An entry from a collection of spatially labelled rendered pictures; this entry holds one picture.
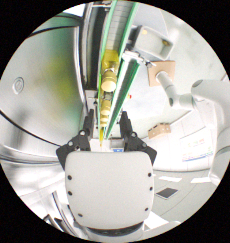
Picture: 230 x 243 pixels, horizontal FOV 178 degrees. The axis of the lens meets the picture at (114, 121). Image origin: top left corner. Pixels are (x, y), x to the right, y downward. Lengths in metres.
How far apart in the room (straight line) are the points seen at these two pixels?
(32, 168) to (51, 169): 0.07
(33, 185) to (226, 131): 0.34
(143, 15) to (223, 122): 0.59
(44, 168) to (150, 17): 0.75
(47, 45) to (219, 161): 0.33
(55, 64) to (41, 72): 0.05
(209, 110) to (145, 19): 0.54
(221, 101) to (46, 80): 0.31
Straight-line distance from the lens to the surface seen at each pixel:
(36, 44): 0.16
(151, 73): 0.67
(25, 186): 0.16
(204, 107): 0.27
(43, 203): 0.27
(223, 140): 0.19
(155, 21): 0.63
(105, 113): 0.27
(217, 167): 0.16
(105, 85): 0.18
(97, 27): 0.56
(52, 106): 0.19
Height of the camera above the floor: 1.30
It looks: 24 degrees down
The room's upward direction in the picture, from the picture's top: 178 degrees clockwise
